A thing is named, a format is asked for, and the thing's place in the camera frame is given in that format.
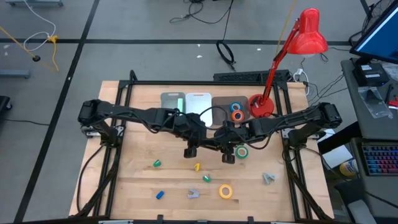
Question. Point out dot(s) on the white paper sheet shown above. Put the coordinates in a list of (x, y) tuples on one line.
[(337, 155)]

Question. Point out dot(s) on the orange tape roll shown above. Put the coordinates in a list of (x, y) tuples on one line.
[(232, 116)]

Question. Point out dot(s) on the grey binder clip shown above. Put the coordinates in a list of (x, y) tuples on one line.
[(267, 179), (192, 194)]

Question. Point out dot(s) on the yellow round container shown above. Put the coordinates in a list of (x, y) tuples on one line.
[(346, 169)]

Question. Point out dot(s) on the brown translucent plastic bin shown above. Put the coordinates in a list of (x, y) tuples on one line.
[(220, 105)]

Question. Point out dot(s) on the grey metal furniture base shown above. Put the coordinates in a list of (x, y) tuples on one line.
[(34, 3), (14, 74)]

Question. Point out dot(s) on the black mini computer box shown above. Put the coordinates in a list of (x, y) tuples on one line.
[(370, 74)]

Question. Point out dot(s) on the yellow tape roll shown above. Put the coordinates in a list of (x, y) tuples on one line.
[(220, 191)]

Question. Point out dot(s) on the black aluminium table frame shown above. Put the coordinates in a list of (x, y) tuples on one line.
[(155, 82)]

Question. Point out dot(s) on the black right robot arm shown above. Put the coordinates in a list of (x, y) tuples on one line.
[(295, 116)]

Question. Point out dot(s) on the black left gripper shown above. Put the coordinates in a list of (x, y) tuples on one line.
[(192, 129)]

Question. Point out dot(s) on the backlit rainbow keyboard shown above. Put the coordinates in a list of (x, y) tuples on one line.
[(382, 160)]

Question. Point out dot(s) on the white charger plug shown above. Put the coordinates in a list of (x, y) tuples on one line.
[(299, 72)]

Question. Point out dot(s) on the green tape roll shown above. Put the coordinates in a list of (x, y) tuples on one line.
[(236, 152)]

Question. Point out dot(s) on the blue tape roll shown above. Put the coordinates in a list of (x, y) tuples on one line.
[(230, 107)]

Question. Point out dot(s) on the blue mini stapler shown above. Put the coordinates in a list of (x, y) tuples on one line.
[(160, 195)]

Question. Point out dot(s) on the clear plastic bag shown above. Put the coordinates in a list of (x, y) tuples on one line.
[(373, 102)]

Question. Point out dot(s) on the silver aluminium bar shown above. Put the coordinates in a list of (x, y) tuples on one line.
[(115, 222)]

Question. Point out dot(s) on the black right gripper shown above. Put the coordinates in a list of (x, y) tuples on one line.
[(233, 135)]

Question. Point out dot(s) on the white plastic bin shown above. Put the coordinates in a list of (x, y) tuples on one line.
[(196, 102)]

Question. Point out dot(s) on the computer monitor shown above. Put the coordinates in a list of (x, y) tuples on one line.
[(382, 37)]

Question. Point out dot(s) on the black round floor plug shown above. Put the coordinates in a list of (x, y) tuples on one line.
[(36, 58)]

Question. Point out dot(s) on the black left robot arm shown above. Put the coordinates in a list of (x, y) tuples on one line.
[(124, 112)]

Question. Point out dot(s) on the black power strip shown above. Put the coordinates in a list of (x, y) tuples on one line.
[(239, 76)]

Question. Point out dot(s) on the red desk lamp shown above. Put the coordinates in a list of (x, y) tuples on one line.
[(308, 37)]

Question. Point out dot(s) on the yellow mini stapler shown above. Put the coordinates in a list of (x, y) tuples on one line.
[(196, 167)]

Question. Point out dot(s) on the green mini stapler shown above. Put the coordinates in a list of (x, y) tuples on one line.
[(157, 163), (206, 179)]

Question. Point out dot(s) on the grey side desk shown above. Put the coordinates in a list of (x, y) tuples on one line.
[(357, 109)]

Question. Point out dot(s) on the grey plastic bin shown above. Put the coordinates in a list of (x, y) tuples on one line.
[(168, 101)]

